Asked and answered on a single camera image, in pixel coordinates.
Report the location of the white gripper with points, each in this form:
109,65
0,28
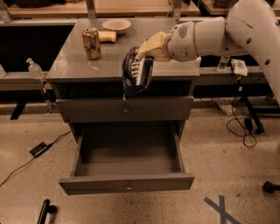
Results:
181,42

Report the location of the blue chip bag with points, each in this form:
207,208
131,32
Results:
136,72

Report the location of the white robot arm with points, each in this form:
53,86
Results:
251,27

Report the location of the grey drawer cabinet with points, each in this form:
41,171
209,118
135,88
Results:
74,76

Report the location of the open grey middle drawer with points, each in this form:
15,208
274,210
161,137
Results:
128,157

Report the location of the white pump bottle right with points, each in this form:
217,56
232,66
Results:
197,62

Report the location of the white bowl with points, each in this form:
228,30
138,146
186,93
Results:
118,25

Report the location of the cream sponge block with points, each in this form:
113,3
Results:
107,36

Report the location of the clear water bottle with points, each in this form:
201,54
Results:
223,63

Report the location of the brown soda can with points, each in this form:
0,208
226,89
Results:
91,43

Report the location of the white crumpled packet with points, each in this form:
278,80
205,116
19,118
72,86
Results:
239,67

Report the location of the clear pump bottle left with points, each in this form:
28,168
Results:
35,69

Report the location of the black power adapter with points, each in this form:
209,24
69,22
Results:
39,149

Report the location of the black caster wheel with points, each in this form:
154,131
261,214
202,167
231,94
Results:
270,187

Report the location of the black handle bottom left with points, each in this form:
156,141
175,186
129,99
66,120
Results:
47,208

